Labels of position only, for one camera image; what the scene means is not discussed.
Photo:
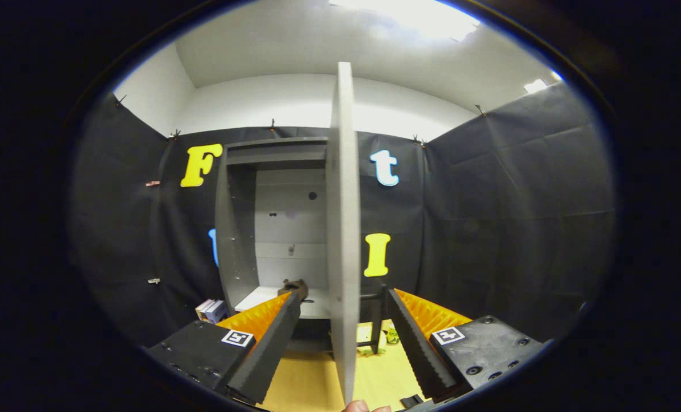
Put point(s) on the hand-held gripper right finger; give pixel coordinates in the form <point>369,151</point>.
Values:
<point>418,349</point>

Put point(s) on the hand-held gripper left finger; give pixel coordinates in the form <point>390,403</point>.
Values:
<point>269,346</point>

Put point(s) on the brown fuzzy shoe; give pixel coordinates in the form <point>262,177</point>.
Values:
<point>296,288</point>

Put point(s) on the grey shoe cabinet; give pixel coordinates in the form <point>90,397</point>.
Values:
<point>237,229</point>

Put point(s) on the yellow plush toy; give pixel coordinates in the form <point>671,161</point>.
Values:
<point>366,348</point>

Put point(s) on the blue paperback book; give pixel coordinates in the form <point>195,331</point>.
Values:
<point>217,312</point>

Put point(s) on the white paperback book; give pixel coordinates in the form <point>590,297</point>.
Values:
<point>202,309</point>

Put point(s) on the black backdrop cloth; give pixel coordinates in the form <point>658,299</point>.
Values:
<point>518,217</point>

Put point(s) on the small ceiling light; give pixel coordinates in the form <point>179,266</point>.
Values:
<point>535,86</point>

